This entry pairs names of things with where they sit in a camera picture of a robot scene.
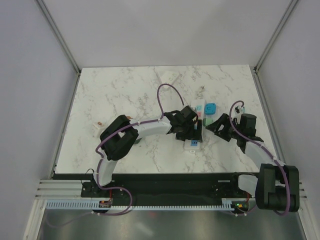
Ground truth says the white cube plug tiger print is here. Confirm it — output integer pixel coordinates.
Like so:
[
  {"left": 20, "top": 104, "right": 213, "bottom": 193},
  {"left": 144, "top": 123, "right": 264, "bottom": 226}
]
[{"left": 91, "top": 121, "right": 106, "bottom": 138}]

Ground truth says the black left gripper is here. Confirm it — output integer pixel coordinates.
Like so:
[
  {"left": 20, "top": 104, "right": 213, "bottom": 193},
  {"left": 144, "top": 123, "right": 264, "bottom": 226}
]
[{"left": 175, "top": 120, "right": 201, "bottom": 144}]

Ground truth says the aluminium frame post right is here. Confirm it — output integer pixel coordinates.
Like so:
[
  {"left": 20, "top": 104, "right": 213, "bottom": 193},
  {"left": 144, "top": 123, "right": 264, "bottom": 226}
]
[{"left": 252, "top": 0, "right": 300, "bottom": 75}]

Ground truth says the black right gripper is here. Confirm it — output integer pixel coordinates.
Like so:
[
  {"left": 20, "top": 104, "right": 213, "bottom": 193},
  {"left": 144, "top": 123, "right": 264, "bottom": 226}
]
[{"left": 205, "top": 113, "right": 243, "bottom": 142}]

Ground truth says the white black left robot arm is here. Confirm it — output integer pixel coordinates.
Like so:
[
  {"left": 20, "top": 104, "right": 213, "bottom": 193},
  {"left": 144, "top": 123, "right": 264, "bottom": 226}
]
[{"left": 92, "top": 105, "right": 203, "bottom": 197}]

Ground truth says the green small adapter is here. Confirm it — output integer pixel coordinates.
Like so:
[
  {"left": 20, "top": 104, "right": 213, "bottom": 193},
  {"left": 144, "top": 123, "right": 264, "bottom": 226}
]
[{"left": 202, "top": 117, "right": 214, "bottom": 127}]

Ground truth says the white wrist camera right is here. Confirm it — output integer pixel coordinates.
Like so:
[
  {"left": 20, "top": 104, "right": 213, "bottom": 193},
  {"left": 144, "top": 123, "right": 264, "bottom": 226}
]
[{"left": 234, "top": 104, "right": 246, "bottom": 118}]

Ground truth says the white long power strip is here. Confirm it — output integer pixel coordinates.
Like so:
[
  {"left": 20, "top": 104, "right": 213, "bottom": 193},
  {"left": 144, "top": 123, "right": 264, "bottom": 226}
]
[{"left": 184, "top": 85, "right": 206, "bottom": 154}]

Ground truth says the green cube plug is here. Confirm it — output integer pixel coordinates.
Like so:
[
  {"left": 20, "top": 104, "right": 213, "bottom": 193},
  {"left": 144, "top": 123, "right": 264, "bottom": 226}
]
[{"left": 134, "top": 138, "right": 141, "bottom": 145}]

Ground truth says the white toothed cable duct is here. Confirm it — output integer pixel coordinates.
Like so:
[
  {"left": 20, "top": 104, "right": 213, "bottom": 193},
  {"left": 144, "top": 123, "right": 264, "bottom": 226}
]
[{"left": 45, "top": 199, "right": 234, "bottom": 212}]

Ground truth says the blue small adapter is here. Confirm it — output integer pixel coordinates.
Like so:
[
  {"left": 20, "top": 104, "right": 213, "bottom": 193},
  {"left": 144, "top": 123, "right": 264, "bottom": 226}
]
[{"left": 204, "top": 102, "right": 217, "bottom": 116}]

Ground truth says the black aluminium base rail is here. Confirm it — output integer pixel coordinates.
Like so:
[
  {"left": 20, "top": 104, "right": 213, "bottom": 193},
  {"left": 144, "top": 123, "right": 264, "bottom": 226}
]
[{"left": 80, "top": 170, "right": 261, "bottom": 208}]

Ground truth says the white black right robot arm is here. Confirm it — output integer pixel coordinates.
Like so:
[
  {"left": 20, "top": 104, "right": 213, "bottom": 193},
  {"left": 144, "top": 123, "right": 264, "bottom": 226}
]
[{"left": 205, "top": 113, "right": 300, "bottom": 215}]

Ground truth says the aluminium frame post left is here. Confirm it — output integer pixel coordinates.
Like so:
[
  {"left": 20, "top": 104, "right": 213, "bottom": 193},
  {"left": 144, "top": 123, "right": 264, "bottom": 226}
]
[{"left": 35, "top": 0, "right": 82, "bottom": 76}]

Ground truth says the white triangular power strip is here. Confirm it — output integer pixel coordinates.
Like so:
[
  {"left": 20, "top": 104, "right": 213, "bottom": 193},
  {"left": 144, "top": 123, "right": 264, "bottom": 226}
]
[{"left": 156, "top": 70, "right": 181, "bottom": 85}]

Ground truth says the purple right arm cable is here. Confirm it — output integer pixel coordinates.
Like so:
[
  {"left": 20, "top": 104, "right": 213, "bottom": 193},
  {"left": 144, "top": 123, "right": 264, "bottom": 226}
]
[{"left": 229, "top": 100, "right": 293, "bottom": 217}]

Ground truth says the aluminium frame post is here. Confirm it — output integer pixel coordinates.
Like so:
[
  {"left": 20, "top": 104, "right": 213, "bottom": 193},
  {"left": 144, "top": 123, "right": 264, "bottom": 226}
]
[
  {"left": 35, "top": 0, "right": 82, "bottom": 76},
  {"left": 252, "top": 0, "right": 300, "bottom": 75}
]

